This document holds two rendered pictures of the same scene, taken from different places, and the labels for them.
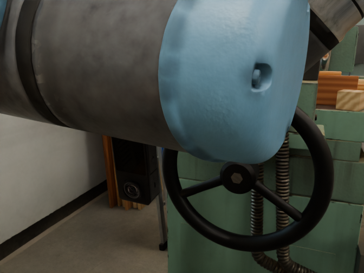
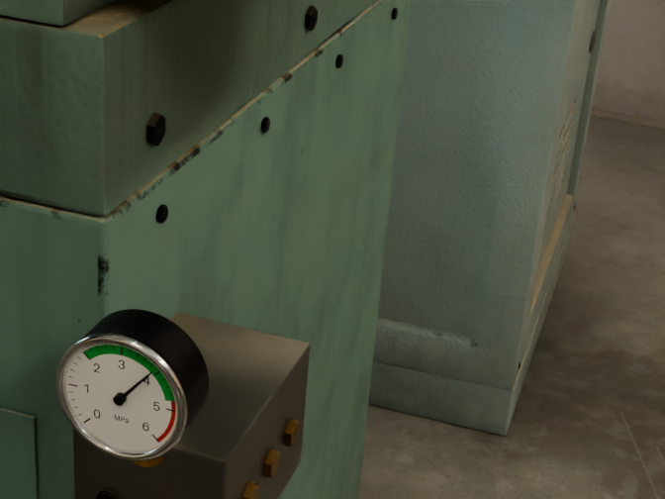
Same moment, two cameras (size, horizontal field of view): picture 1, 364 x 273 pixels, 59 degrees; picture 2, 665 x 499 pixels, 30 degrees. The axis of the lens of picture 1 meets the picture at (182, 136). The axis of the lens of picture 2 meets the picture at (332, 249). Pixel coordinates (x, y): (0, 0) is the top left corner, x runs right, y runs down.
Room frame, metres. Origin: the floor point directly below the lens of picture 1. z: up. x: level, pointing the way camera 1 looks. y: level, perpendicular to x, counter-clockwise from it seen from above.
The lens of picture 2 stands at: (0.06, -0.42, 0.96)
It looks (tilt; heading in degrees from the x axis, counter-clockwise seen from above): 26 degrees down; 354
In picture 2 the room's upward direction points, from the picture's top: 5 degrees clockwise
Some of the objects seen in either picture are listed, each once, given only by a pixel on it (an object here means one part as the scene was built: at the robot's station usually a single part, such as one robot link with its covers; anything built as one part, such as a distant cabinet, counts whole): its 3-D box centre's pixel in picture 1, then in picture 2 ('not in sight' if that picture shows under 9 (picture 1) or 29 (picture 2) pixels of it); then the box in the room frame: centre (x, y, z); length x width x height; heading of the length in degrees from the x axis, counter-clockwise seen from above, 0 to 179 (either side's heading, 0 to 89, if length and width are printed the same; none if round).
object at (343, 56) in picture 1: (337, 50); not in sight; (0.94, -0.44, 1.02); 0.09 x 0.07 x 0.12; 68
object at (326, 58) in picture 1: (325, 49); not in sight; (0.90, -0.39, 1.02); 0.12 x 0.03 x 0.12; 158
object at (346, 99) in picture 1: (350, 99); not in sight; (0.64, -0.34, 0.92); 0.05 x 0.04 x 0.04; 140
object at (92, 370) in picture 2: not in sight; (138, 396); (0.53, -0.39, 0.65); 0.06 x 0.04 x 0.08; 68
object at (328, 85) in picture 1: (300, 89); not in sight; (0.71, -0.26, 0.93); 0.22 x 0.01 x 0.06; 68
